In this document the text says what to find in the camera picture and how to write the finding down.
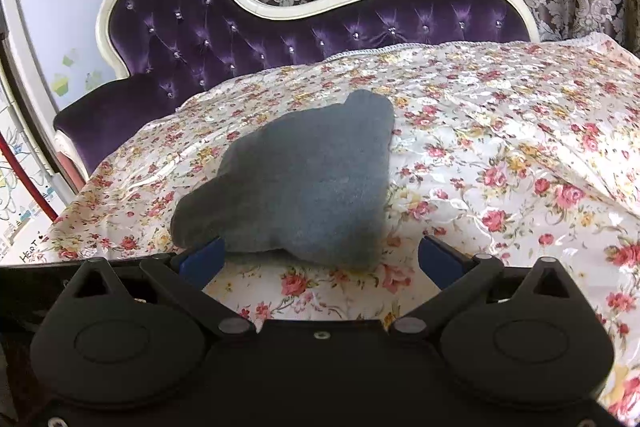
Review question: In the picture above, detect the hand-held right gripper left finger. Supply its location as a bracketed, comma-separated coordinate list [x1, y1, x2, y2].
[65, 236, 257, 339]

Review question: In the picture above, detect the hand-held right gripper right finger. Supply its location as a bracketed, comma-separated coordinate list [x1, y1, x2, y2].
[389, 235, 582, 339]

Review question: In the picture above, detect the grey knit garment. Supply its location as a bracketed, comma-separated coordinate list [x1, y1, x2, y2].
[170, 89, 397, 271]

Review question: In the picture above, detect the floral blanket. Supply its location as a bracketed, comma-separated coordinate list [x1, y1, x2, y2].
[42, 32, 640, 423]

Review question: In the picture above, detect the purple tufted sofa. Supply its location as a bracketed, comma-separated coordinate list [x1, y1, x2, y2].
[52, 0, 542, 182]

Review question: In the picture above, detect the doodle wall poster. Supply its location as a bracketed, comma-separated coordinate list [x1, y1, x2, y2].
[0, 82, 63, 265]

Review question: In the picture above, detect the white door frame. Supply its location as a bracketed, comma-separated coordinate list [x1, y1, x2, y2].
[0, 0, 91, 195]

